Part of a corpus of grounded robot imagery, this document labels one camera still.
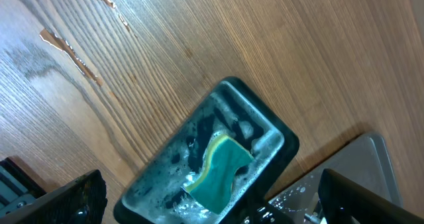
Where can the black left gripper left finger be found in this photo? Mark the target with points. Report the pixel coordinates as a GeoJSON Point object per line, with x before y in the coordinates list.
{"type": "Point", "coordinates": [83, 200]}

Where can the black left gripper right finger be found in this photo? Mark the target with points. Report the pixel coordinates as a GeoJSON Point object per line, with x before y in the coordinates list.
{"type": "Point", "coordinates": [344, 201]}

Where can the green yellow sponge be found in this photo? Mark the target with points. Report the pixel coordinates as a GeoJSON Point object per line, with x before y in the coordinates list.
{"type": "Point", "coordinates": [223, 157]}

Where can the dark brown serving tray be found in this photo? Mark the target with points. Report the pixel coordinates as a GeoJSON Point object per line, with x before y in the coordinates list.
{"type": "Point", "coordinates": [365, 160]}

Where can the black soapy water tray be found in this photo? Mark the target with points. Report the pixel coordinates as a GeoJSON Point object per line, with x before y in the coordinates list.
{"type": "Point", "coordinates": [231, 108]}

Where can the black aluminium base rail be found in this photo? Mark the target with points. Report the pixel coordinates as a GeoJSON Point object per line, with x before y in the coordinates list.
{"type": "Point", "coordinates": [17, 188]}

